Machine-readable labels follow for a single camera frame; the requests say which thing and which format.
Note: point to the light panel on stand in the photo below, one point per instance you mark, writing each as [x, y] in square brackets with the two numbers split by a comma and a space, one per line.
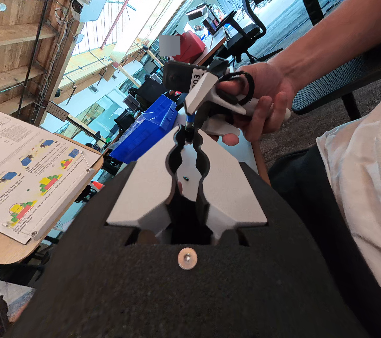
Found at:
[197, 13]

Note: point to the person's right forearm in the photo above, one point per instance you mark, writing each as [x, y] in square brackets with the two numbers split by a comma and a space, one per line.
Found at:
[327, 34]

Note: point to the red storage bin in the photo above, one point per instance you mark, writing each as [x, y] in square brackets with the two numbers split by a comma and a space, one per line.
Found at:
[193, 46]

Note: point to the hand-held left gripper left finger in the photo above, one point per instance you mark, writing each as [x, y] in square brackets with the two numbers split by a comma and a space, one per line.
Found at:
[140, 192]

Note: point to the white security camera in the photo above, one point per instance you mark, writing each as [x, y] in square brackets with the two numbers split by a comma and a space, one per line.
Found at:
[89, 4]

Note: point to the person's right hand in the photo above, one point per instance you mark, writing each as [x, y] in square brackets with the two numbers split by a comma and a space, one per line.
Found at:
[271, 97]

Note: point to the person's black pants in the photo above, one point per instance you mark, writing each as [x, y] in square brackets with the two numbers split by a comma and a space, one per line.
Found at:
[315, 225]

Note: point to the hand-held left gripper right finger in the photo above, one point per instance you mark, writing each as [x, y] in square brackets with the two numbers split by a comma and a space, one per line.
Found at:
[232, 192]

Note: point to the black office chair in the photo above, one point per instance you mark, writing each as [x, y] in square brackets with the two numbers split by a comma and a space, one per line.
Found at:
[244, 37]

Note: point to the black mesh chair seat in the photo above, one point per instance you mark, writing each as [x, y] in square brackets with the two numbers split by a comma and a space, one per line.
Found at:
[336, 85]

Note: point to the blue storage bin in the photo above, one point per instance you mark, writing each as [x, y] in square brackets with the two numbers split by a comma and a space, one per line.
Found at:
[145, 132]

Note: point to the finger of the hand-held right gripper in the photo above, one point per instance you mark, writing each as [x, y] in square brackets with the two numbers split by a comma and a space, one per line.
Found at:
[201, 91]
[221, 128]

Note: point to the wooden desk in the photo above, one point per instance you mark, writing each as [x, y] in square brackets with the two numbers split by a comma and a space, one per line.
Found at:
[215, 49]

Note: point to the black lego beam blue pin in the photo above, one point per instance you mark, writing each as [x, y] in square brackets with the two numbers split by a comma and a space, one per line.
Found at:
[190, 123]

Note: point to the lego instruction sheet board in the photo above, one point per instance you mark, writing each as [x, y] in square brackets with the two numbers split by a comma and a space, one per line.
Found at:
[38, 177]

